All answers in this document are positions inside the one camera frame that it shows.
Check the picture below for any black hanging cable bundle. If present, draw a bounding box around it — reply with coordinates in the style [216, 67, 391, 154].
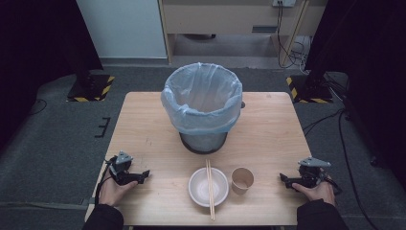
[276, 1, 308, 70]

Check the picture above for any person's left hand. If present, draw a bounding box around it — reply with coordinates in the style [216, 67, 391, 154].
[98, 174, 139, 208]

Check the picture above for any wooden cabinet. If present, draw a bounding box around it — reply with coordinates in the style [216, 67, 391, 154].
[158, 0, 328, 65]

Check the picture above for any person's right hand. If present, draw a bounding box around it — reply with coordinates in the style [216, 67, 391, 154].
[291, 183, 336, 205]

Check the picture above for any wooden chopstick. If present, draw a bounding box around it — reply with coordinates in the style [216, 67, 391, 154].
[207, 158, 216, 221]
[205, 159, 214, 221]

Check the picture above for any black stand base striped edge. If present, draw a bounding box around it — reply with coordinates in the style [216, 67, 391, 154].
[66, 74, 116, 104]
[285, 75, 335, 104]

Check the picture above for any right hand-held gripper cable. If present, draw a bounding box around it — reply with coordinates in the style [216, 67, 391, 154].
[325, 175, 343, 196]

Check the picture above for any metal mesh trash bin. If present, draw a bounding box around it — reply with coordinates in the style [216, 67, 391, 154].
[178, 129, 230, 155]

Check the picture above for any dark curtain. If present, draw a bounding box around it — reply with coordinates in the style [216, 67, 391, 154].
[0, 0, 104, 143]
[304, 0, 406, 180]

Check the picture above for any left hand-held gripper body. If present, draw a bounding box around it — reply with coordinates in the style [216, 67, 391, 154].
[106, 150, 134, 186]

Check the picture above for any left hand-held gripper cable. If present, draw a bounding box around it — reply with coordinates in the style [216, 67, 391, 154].
[94, 155, 118, 205]

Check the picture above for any pale blue plastic bin bag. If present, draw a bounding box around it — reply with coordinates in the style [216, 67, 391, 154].
[160, 61, 244, 136]

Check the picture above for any black floor cable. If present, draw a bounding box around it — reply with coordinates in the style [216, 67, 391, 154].
[301, 107, 381, 230]
[27, 98, 49, 117]

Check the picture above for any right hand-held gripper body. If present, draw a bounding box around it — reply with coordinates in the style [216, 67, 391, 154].
[297, 156, 332, 189]

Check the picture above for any brown paper cup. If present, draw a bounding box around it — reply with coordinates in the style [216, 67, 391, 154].
[231, 167, 256, 196]

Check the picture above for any white bowl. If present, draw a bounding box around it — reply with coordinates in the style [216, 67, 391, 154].
[188, 167, 230, 208]

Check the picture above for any hand-held gripper cable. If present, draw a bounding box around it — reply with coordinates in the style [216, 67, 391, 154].
[325, 175, 343, 196]
[94, 155, 118, 205]

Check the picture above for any wall power outlet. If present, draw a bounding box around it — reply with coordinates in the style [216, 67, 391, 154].
[272, 0, 297, 8]

